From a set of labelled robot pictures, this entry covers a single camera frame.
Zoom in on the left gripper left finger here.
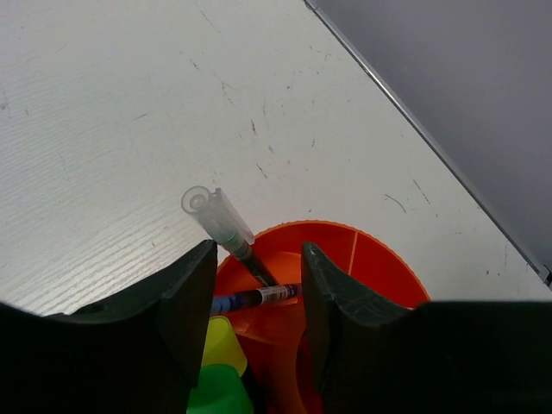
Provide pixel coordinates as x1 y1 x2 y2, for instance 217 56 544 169
1 240 217 413

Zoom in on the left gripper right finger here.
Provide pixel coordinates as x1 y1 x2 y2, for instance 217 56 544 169
301 242 551 413

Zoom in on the yellow highlighter marker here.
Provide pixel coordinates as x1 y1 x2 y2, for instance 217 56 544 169
202 316 248 376

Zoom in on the green highlighter marker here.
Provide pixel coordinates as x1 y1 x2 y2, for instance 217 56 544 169
186 364 254 414

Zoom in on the orange round organizer container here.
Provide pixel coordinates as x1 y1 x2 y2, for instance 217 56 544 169
227 220 430 413

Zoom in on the blue pen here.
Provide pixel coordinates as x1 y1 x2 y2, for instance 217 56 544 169
210 284 302 317

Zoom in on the green pen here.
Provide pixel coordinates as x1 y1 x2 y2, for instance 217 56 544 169
180 185 279 286

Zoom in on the aluminium table edge rail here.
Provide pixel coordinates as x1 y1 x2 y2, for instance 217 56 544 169
307 1 551 283

